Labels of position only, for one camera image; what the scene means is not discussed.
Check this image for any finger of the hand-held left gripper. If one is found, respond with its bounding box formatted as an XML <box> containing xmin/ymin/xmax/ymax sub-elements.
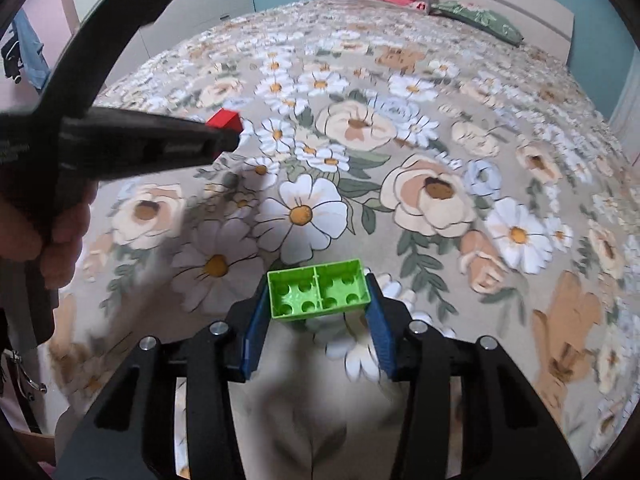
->
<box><xmin>60</xmin><ymin>109</ymin><xmax>241</xmax><ymax>181</ymax></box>

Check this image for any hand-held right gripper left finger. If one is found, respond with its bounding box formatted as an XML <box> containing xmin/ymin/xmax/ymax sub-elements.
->
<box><xmin>52</xmin><ymin>275</ymin><xmax>271</xmax><ymax>480</ymax></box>

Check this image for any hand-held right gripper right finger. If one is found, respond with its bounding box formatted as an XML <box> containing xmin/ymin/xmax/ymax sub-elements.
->
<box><xmin>364</xmin><ymin>272</ymin><xmax>583</xmax><ymax>480</ymax></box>

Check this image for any red wooden block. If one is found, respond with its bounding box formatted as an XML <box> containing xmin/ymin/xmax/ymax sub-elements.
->
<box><xmin>206</xmin><ymin>108</ymin><xmax>242</xmax><ymax>136</ymax></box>

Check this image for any light green plastic brick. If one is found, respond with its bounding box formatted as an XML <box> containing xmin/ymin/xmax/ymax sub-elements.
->
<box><xmin>267</xmin><ymin>258</ymin><xmax>373</xmax><ymax>321</ymax></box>

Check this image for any person's left hand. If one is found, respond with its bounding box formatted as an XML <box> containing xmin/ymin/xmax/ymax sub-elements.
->
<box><xmin>0</xmin><ymin>180</ymin><xmax>98</xmax><ymax>291</ymax></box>

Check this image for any blue hanging garment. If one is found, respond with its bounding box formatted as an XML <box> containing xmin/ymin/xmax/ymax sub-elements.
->
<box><xmin>2</xmin><ymin>10</ymin><xmax>51</xmax><ymax>91</ymax></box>

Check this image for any floral bedsheet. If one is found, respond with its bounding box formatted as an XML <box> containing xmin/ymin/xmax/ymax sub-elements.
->
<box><xmin>45</xmin><ymin>0</ymin><xmax>640</xmax><ymax>480</ymax></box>

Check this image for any metal clasp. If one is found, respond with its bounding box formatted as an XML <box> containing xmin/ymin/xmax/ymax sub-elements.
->
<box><xmin>5</xmin><ymin>350</ymin><xmax>47</xmax><ymax>401</ymax></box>

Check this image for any green floral pillow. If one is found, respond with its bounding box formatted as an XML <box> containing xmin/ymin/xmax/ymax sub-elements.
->
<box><xmin>431</xmin><ymin>0</ymin><xmax>525</xmax><ymax>48</ymax></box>

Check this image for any beige headboard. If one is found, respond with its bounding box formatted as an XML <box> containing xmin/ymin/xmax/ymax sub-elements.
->
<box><xmin>315</xmin><ymin>0</ymin><xmax>576</xmax><ymax>68</ymax></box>

